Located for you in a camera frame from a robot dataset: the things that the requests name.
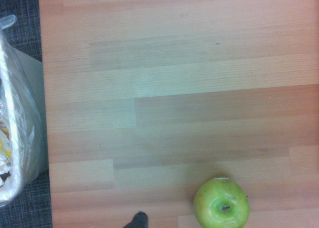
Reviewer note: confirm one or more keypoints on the green apple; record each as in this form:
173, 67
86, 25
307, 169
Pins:
221, 204

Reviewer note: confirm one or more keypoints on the clear plastic bin liner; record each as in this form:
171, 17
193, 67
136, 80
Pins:
22, 118

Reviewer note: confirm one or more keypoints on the yellow white crumpled wrapper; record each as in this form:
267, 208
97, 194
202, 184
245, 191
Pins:
4, 141

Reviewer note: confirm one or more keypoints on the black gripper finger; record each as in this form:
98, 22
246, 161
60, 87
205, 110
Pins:
139, 220

